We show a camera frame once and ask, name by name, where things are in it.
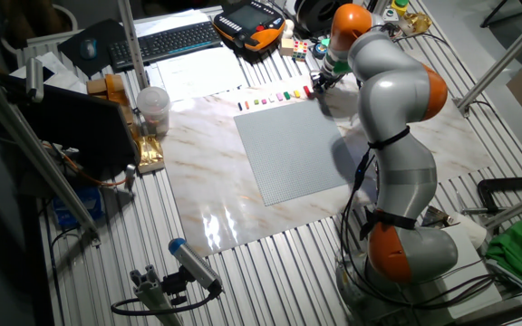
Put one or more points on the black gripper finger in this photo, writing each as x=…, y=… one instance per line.
x=324, y=92
x=315, y=90

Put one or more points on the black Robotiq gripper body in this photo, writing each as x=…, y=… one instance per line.
x=324, y=79

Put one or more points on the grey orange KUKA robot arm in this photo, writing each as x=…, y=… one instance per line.
x=397, y=99

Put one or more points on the long red Lego brick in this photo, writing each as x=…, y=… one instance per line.
x=306, y=90

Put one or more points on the green Lego brick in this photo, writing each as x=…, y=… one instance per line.
x=287, y=95

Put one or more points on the pink Lego brick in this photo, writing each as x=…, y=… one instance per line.
x=279, y=96

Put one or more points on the grey Lego baseplate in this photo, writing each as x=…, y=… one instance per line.
x=288, y=154

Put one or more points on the black round puck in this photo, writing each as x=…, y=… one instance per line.
x=318, y=51

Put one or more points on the Rubik's cube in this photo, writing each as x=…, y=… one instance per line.
x=300, y=50

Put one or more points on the plain wooden cube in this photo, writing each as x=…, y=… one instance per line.
x=287, y=47

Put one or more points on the white rounded figurine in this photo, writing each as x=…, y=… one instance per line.
x=289, y=28

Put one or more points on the black filament spool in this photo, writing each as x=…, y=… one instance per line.
x=313, y=13

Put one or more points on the grey button box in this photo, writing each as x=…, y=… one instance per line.
x=390, y=17

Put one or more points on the black orange teach pendant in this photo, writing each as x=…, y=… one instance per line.
x=247, y=20

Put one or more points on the yellow box with green button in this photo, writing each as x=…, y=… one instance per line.
x=399, y=6

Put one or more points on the crinkled gold foil object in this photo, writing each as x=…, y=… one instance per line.
x=416, y=22

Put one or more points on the printed paper sheet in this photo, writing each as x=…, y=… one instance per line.
x=197, y=72

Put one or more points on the marble pattern mat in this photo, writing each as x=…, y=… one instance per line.
x=206, y=181

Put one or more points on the black computer keyboard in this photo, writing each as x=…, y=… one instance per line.
x=166, y=43

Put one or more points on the white paper stack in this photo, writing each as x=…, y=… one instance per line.
x=170, y=20

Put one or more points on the translucent plastic cup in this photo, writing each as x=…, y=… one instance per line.
x=153, y=111

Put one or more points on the gold foil bag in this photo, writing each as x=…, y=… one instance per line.
x=149, y=154

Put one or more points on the long slanted aluminium profile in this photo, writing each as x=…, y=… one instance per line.
x=505, y=56

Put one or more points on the brown packing tape roll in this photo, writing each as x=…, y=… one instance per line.
x=115, y=88

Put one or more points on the black chair base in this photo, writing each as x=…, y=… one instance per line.
x=515, y=11

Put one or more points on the white paper roll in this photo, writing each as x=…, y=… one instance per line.
x=474, y=231

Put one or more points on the small metal connector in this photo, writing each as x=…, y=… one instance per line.
x=130, y=176

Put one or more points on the black mouse pad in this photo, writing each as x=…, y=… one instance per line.
x=107, y=36

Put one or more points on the small cardboard box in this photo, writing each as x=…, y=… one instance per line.
x=96, y=86

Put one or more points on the dark computer mouse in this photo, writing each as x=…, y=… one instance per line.
x=89, y=48

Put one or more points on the black monitor panel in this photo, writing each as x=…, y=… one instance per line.
x=75, y=122

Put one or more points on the green cloth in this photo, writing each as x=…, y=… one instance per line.
x=519, y=249

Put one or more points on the loose white papers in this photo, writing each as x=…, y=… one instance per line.
x=61, y=79

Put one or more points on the white rimmed bin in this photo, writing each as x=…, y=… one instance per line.
x=66, y=16

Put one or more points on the blue packet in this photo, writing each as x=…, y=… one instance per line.
x=80, y=206

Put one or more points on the aluminium profile stub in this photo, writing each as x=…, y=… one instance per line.
x=152, y=299

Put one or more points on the green wrist mount plate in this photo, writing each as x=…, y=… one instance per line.
x=342, y=68

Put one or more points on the short aluminium post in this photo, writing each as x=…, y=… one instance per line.
x=379, y=9

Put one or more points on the aluminium frame post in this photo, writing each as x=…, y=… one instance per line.
x=130, y=41

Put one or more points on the silver camera with blue cap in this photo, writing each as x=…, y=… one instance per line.
x=193, y=262

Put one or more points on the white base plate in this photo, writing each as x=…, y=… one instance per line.
x=474, y=276

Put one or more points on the black camera clamp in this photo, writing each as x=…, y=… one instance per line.
x=175, y=285

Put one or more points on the silver bar camera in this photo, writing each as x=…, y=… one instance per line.
x=34, y=79

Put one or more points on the slanted aluminium frame bar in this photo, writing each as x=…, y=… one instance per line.
x=39, y=154

